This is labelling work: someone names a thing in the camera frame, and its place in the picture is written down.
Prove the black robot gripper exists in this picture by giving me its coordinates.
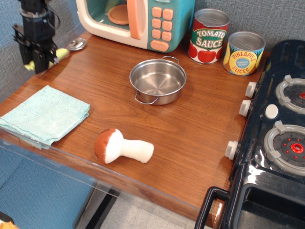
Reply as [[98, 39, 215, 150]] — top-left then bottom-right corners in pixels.
[[13, 0, 59, 74]]

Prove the tomato sauce can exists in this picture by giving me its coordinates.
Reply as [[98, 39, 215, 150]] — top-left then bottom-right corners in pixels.
[[188, 8, 230, 64]]

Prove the spoon with yellow-green handle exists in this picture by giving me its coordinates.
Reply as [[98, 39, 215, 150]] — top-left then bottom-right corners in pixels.
[[24, 38, 87, 71]]

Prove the plush brown white mushroom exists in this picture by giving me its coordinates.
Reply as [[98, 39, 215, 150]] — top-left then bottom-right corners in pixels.
[[94, 128, 154, 164]]

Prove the pineapple slices can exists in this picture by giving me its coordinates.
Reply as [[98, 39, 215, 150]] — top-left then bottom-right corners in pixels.
[[223, 31, 266, 76]]

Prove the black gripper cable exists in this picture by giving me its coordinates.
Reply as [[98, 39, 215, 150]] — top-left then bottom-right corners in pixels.
[[45, 4, 61, 31]]

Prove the black toy stove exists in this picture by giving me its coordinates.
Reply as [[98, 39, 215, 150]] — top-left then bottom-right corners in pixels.
[[195, 40, 305, 229]]

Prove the orange microwave turntable plate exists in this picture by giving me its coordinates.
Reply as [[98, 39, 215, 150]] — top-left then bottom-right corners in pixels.
[[108, 4, 129, 25]]

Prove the toy microwave teal and cream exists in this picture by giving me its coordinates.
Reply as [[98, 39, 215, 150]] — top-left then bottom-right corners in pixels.
[[76, 0, 195, 53]]

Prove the light blue folded cloth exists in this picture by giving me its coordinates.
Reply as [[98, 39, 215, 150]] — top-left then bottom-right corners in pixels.
[[0, 85, 90, 149]]

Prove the small steel pot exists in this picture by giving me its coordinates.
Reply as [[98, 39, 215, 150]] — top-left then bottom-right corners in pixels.
[[129, 56, 187, 105]]

